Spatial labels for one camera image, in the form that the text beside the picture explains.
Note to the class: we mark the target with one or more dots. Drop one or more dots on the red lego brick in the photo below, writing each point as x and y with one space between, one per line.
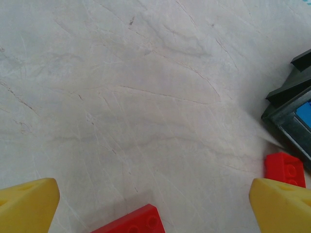
136 222
281 165

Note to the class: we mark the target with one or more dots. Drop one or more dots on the black plastic bin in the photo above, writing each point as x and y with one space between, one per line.
286 121

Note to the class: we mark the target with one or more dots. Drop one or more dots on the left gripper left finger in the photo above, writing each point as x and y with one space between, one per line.
26 206

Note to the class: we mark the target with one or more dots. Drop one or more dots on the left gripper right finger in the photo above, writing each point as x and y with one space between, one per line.
284 208

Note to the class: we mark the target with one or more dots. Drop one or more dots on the blue lego brick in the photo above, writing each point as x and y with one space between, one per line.
306 112

